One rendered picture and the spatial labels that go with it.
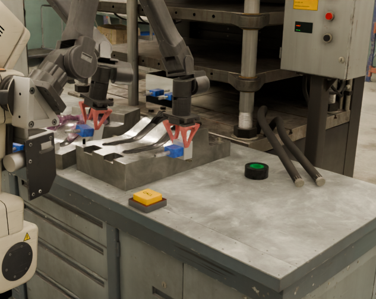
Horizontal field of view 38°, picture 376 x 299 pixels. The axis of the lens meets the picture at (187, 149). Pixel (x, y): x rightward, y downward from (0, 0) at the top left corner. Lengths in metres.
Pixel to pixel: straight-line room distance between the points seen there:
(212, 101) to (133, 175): 1.11
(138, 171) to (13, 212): 0.44
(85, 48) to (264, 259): 0.65
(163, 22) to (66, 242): 0.93
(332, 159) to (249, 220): 1.41
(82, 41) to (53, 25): 8.30
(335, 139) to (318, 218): 1.31
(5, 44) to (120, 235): 0.73
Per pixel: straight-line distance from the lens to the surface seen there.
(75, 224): 1.98
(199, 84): 1.63
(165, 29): 1.55
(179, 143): 1.65
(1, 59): 1.35
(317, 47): 2.18
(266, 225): 1.50
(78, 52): 1.29
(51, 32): 9.59
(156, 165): 1.75
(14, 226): 1.46
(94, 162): 1.79
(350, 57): 2.14
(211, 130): 2.39
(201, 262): 1.50
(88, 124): 1.79
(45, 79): 1.25
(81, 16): 1.35
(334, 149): 2.86
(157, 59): 2.68
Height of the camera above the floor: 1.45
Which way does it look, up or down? 18 degrees down
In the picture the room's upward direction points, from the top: 1 degrees clockwise
